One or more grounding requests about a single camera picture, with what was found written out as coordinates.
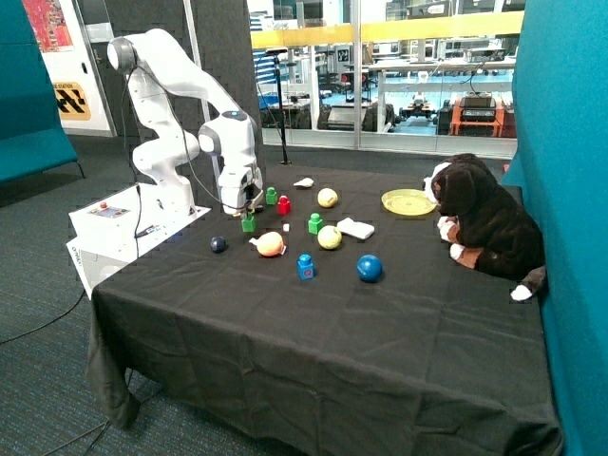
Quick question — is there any blue ball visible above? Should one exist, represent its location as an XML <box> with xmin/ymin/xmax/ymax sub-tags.
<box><xmin>356</xmin><ymin>255</ymin><xmax>383</xmax><ymax>283</ymax></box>

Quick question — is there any yellow black warning sign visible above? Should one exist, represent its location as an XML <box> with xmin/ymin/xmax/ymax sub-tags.
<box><xmin>53</xmin><ymin>82</ymin><xmax>91</xmax><ymax>122</ymax></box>

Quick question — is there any blue block with letter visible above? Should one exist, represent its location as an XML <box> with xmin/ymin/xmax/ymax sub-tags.
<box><xmin>296</xmin><ymin>254</ymin><xmax>315</xmax><ymax>280</ymax></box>

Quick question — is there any beige small shell object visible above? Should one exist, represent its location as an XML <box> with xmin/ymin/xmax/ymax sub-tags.
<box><xmin>294</xmin><ymin>177</ymin><xmax>314</xmax><ymax>189</ymax></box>

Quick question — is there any teal sofa left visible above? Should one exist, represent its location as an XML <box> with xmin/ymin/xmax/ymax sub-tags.
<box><xmin>0</xmin><ymin>0</ymin><xmax>78</xmax><ymax>182</ymax></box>

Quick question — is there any red block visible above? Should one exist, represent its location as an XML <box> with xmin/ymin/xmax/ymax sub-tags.
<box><xmin>276</xmin><ymin>195</ymin><xmax>291</xmax><ymax>216</ymax></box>

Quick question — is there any yellow tennis ball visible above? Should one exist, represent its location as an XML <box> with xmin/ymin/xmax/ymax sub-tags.
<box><xmin>317</xmin><ymin>188</ymin><xmax>338</xmax><ymax>208</ymax></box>
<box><xmin>317</xmin><ymin>225</ymin><xmax>342</xmax><ymax>250</ymax></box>

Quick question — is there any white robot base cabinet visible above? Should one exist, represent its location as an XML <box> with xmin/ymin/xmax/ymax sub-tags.
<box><xmin>66</xmin><ymin>183</ymin><xmax>210</xmax><ymax>295</ymax></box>

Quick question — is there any black floor cable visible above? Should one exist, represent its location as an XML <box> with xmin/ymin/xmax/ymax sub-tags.
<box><xmin>0</xmin><ymin>289</ymin><xmax>87</xmax><ymax>346</ymax></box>

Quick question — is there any yellow tennis ball front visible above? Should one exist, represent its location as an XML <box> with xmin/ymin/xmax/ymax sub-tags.
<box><xmin>317</xmin><ymin>225</ymin><xmax>342</xmax><ymax>250</ymax></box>

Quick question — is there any orange black equipment rack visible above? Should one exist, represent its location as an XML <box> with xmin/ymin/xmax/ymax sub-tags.
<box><xmin>449</xmin><ymin>93</ymin><xmax>505</xmax><ymax>138</ymax></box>

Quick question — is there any brown plush dog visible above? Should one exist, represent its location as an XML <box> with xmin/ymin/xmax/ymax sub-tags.
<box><xmin>424</xmin><ymin>153</ymin><xmax>546</xmax><ymax>302</ymax></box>

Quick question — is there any black tripod stand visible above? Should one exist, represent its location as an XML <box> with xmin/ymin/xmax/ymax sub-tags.
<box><xmin>256</xmin><ymin>46</ymin><xmax>291</xmax><ymax>165</ymax></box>

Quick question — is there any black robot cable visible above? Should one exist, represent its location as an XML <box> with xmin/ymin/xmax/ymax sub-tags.
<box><xmin>121</xmin><ymin>64</ymin><xmax>248</xmax><ymax>260</ymax></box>

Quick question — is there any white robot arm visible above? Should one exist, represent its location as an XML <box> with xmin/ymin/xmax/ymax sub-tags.
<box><xmin>107</xmin><ymin>28</ymin><xmax>264</xmax><ymax>218</ymax></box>

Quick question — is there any red poster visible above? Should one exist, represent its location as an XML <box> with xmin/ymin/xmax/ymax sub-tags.
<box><xmin>22</xmin><ymin>0</ymin><xmax>74</xmax><ymax>53</ymax></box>

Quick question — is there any yellow plastic plate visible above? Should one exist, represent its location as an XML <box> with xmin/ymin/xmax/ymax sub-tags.
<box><xmin>381</xmin><ymin>189</ymin><xmax>436</xmax><ymax>217</ymax></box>

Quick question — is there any yellow tennis ball back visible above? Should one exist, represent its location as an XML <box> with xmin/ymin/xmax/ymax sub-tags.
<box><xmin>317</xmin><ymin>188</ymin><xmax>338</xmax><ymax>208</ymax></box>

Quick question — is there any green block back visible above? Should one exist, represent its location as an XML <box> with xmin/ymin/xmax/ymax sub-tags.
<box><xmin>265</xmin><ymin>187</ymin><xmax>278</xmax><ymax>205</ymax></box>

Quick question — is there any black tablecloth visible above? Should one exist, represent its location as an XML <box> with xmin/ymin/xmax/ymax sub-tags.
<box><xmin>86</xmin><ymin>166</ymin><xmax>564</xmax><ymax>455</ymax></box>

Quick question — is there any green block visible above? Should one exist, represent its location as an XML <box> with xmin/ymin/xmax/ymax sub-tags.
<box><xmin>308</xmin><ymin>213</ymin><xmax>323</xmax><ymax>236</ymax></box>
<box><xmin>265</xmin><ymin>187</ymin><xmax>278</xmax><ymax>205</ymax></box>
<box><xmin>241</xmin><ymin>213</ymin><xmax>257</xmax><ymax>233</ymax></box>

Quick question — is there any orange plush fruit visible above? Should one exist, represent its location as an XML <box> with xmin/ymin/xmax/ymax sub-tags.
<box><xmin>249</xmin><ymin>232</ymin><xmax>286</xmax><ymax>257</ymax></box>

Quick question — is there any dark navy small ball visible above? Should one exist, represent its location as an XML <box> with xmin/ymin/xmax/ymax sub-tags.
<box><xmin>209</xmin><ymin>236</ymin><xmax>228</xmax><ymax>254</ymax></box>

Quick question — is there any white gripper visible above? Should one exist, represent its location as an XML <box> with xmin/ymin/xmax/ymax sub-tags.
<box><xmin>218</xmin><ymin>164</ymin><xmax>263</xmax><ymax>218</ymax></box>

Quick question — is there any teal partition right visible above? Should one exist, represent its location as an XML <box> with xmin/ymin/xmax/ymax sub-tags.
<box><xmin>503</xmin><ymin>1</ymin><xmax>607</xmax><ymax>455</ymax></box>

